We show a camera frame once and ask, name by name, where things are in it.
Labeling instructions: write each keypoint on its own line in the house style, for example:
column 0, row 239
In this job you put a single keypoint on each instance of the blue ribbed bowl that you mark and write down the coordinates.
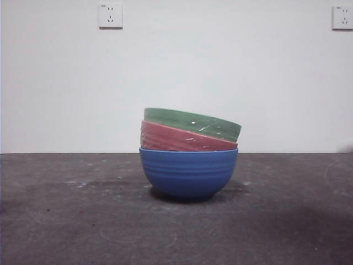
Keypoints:
column 187, row 174

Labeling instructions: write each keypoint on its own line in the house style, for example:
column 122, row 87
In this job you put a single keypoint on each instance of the white wall socket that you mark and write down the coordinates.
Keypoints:
column 111, row 16
column 343, row 18

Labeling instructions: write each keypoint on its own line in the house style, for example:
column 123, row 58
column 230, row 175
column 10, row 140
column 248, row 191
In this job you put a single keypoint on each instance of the green ribbed bowl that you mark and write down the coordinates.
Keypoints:
column 176, row 119

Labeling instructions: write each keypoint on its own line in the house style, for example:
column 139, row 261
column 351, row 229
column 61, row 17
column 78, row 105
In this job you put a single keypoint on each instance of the red ribbed bowl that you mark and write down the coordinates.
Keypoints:
column 165, row 138

